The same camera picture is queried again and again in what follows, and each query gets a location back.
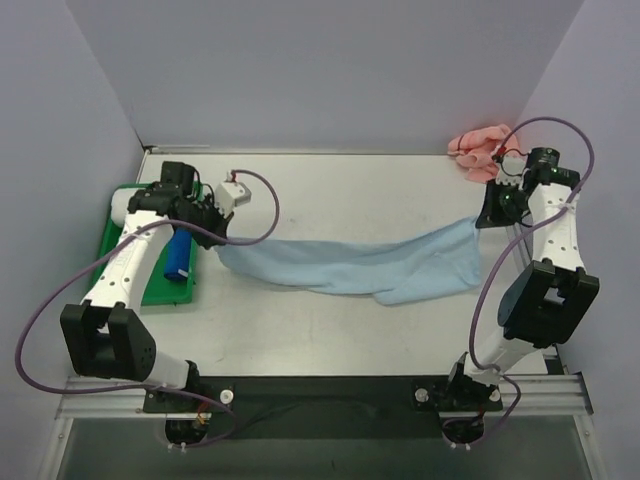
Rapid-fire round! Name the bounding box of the light blue towel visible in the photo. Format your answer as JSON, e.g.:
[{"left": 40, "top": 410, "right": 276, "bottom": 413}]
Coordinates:
[{"left": 216, "top": 217, "right": 481, "bottom": 306}]

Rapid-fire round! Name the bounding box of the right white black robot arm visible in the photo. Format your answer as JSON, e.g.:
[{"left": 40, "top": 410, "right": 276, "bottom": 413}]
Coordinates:
[{"left": 443, "top": 147, "right": 600, "bottom": 410}]

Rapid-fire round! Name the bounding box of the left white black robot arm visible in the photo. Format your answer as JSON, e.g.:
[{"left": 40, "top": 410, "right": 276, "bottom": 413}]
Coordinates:
[{"left": 60, "top": 161, "right": 251, "bottom": 412}]

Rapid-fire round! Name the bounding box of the rolled dark blue towel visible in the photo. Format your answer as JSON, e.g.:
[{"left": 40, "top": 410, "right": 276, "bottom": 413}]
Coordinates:
[{"left": 163, "top": 229, "right": 192, "bottom": 283}]

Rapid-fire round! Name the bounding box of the crumpled pink towel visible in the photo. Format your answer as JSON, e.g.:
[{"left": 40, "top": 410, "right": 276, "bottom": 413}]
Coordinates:
[{"left": 447, "top": 124, "right": 511, "bottom": 184}]

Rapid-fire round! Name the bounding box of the rolled white towel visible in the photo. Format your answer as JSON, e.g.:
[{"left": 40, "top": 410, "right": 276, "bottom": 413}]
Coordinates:
[{"left": 110, "top": 187, "right": 137, "bottom": 228}]

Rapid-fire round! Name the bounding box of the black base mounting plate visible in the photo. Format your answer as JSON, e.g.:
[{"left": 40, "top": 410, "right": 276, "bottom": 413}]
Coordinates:
[{"left": 142, "top": 375, "right": 503, "bottom": 443}]

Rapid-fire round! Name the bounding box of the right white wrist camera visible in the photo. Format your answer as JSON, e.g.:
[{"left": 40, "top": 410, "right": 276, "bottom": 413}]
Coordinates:
[{"left": 495, "top": 155, "right": 526, "bottom": 186}]

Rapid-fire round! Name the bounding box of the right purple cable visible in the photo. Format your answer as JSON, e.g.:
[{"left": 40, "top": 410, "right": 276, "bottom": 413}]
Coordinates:
[{"left": 442, "top": 117, "right": 595, "bottom": 446}]

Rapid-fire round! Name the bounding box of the purple cable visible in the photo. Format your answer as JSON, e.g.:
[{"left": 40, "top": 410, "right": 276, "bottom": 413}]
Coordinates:
[
  {"left": 14, "top": 169, "right": 280, "bottom": 449},
  {"left": 442, "top": 117, "right": 595, "bottom": 446}
]

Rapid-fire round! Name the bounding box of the aluminium front rail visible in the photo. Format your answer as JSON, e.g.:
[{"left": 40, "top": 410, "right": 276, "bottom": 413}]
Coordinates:
[{"left": 56, "top": 374, "right": 593, "bottom": 420}]

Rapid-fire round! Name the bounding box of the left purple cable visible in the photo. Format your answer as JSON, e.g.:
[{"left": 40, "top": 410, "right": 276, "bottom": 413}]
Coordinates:
[{"left": 14, "top": 169, "right": 280, "bottom": 449}]

